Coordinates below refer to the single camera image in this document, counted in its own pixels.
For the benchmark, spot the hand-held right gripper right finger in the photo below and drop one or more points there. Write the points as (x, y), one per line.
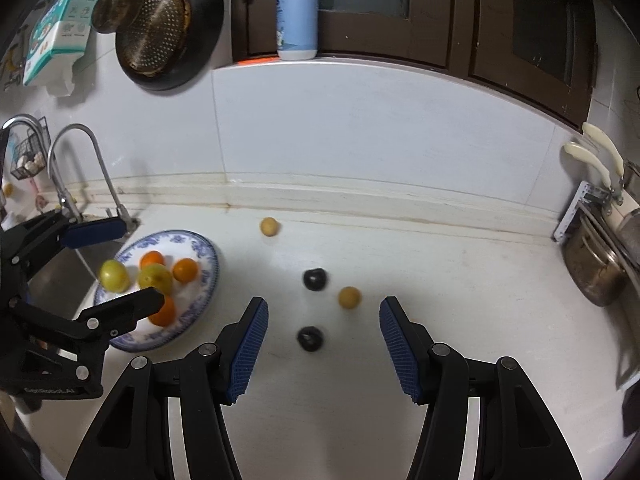
(400, 350)

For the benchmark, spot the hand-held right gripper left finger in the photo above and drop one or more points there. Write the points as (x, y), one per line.
(247, 350)

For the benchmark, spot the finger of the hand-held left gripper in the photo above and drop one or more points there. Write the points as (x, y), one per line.
(135, 302)
(95, 232)

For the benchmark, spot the green-yellow citrus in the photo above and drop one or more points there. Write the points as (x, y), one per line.
(156, 278)

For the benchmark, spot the yellow citrus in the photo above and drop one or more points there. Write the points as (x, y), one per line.
(114, 275)

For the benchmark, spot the orange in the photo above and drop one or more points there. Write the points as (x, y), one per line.
(167, 316)
(185, 270)
(151, 259)

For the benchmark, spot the dark plum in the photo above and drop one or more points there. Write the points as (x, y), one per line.
(310, 337)
(315, 279)

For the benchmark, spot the blue patterned white plate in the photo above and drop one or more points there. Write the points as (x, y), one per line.
(172, 247)

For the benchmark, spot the steel sink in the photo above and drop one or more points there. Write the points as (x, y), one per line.
(65, 280)

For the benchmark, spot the thin gooseneck faucet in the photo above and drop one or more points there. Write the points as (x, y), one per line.
(102, 170)

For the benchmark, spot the large steel faucet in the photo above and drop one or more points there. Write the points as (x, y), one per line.
(55, 175)

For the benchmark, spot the small tan round fruit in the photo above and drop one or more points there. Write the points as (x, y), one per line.
(349, 297)
(268, 226)

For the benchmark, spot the green tissue package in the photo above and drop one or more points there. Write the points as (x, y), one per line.
(55, 30)

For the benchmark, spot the brass perforated strainer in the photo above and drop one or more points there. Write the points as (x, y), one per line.
(155, 30)

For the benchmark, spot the steel pot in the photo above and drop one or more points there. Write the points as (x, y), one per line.
(595, 265)

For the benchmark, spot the metal dish rack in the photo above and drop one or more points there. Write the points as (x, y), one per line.
(572, 212)

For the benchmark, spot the small brass pot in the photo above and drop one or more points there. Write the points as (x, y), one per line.
(117, 10)

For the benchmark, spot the black frying pan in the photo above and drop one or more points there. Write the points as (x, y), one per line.
(205, 15)

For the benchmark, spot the pump soap bottle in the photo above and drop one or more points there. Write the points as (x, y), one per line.
(297, 15)

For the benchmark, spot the dark wooden window frame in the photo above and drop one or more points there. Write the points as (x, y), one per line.
(435, 25)

